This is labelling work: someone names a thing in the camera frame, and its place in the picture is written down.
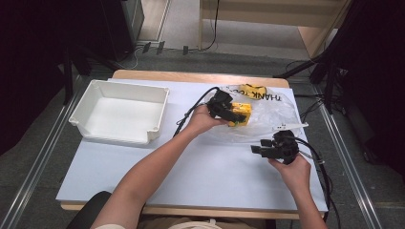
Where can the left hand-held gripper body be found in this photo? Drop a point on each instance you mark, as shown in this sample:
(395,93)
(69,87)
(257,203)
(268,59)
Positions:
(219,105)

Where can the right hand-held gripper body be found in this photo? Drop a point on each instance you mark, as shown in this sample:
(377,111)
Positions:
(285,148)

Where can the yellow toy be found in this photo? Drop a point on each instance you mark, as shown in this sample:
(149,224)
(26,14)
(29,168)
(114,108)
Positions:
(243,109)

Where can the clear plastic bag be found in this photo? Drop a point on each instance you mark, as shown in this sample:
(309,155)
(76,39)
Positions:
(270,114)

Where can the person's left hand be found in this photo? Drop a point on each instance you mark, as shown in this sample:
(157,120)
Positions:
(200,120)

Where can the person's right hand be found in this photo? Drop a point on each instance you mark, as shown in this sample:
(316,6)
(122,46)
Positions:
(296,176)

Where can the yellow soft packet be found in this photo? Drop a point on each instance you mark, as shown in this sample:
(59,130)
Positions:
(253,91)

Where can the black metal stand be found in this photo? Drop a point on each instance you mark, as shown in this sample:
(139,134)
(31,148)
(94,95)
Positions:
(328,82)
(68,73)

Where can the white plastic tray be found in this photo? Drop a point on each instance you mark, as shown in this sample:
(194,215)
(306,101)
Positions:
(124,117)

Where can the person's beige clothing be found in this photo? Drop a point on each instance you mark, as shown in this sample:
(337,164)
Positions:
(191,224)

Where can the dark curtain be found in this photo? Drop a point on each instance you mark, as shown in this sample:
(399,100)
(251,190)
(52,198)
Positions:
(375,79)
(31,63)

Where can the black cabinet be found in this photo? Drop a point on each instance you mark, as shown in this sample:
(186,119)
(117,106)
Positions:
(122,28)

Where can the black rounded chair part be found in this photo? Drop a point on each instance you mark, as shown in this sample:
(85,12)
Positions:
(87,211)

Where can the metal floor rail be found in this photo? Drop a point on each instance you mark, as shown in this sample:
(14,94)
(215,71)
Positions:
(41,156)
(347,159)

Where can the wooden shelf frame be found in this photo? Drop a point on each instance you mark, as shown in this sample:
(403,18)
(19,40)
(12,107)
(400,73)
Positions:
(270,14)

